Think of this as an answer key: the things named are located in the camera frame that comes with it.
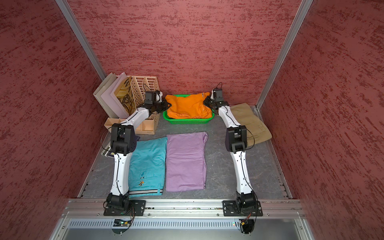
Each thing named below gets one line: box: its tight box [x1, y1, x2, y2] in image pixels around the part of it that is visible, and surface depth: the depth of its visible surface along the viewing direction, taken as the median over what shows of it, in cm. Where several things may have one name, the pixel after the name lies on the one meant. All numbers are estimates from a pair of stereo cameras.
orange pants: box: [165, 92, 213, 119], surface depth 112 cm
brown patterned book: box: [114, 76, 137, 116], surface depth 102 cm
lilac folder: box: [100, 72, 130, 119], surface depth 94 cm
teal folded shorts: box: [129, 137, 168, 198], surface depth 86 cm
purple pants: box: [166, 131, 208, 192], surface depth 91 cm
